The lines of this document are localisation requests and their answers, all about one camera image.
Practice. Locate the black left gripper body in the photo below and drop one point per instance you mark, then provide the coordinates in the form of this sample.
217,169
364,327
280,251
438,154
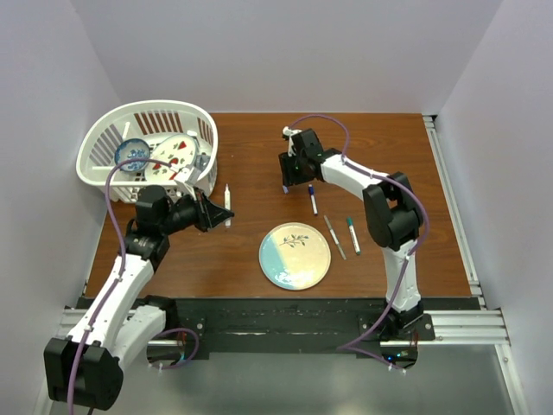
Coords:
191,211

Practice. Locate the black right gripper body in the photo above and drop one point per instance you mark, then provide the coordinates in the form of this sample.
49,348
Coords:
293,169

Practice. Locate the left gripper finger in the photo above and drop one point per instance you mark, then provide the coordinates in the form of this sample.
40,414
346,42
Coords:
213,209
212,221

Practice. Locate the silver white pen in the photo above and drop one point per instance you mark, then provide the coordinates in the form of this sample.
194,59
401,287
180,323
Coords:
228,203

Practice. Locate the white purple marker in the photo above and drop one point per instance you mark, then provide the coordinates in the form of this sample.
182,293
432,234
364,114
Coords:
311,192

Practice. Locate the teal white marker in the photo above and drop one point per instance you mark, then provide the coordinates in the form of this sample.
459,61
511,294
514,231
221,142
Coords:
353,235

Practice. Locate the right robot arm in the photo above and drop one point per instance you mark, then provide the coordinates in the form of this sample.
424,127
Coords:
395,217

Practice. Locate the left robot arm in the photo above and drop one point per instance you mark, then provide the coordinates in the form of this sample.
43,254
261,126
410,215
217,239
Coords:
86,367

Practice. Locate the white plate red pattern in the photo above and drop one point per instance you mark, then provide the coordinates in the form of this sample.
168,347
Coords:
172,154

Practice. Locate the white plastic dish basket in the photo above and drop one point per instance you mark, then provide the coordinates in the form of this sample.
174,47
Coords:
152,121

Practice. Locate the blue white patterned bowl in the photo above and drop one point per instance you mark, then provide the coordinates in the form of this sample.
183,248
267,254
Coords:
135,151

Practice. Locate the blue and cream plate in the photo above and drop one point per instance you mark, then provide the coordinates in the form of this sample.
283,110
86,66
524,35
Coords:
294,256

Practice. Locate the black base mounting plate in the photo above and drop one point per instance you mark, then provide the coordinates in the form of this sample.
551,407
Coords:
263,325

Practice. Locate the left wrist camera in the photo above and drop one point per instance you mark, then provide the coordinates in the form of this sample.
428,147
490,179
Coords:
186,179

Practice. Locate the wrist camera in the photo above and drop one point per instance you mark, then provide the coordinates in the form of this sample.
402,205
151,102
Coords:
186,179
288,133

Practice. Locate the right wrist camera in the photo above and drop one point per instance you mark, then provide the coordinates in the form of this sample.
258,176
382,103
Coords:
288,133

